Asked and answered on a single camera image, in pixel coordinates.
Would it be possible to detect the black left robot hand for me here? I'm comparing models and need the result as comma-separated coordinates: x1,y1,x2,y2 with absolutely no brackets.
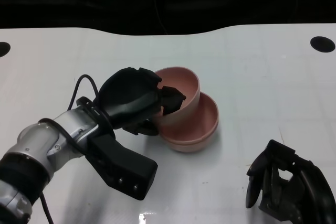
97,67,187,136

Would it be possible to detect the pink plastic bowl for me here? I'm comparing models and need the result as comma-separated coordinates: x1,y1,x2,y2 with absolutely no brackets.
153,66,202,134
164,126,219,153
157,91,220,143

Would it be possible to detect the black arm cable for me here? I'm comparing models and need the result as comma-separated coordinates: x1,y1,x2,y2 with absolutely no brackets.
38,74,106,224

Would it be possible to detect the black round table grommet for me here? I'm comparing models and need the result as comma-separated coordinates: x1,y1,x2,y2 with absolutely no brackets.
0,41,11,58
310,36,336,54

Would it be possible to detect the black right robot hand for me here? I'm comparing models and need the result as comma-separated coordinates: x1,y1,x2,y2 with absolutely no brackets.
245,139,336,224

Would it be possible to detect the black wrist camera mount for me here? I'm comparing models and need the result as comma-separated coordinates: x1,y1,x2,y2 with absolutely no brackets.
85,129,159,200

